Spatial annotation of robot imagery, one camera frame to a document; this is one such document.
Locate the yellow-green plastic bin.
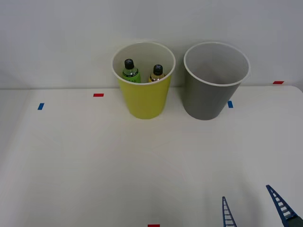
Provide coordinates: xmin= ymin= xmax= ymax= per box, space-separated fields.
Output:
xmin=111 ymin=42 xmax=176 ymax=120

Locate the yellow plastic bottle black cap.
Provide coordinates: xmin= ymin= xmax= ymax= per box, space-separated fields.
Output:
xmin=148 ymin=64 xmax=166 ymax=83

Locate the grey plastic bin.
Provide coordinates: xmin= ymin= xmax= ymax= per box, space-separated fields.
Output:
xmin=183 ymin=42 xmax=251 ymax=121

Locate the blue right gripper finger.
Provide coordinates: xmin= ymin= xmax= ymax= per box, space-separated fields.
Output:
xmin=221 ymin=196 xmax=238 ymax=227
xmin=265 ymin=184 xmax=303 ymax=227

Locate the green plastic bottle black cap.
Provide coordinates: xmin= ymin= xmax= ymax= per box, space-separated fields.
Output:
xmin=121 ymin=59 xmax=142 ymax=84

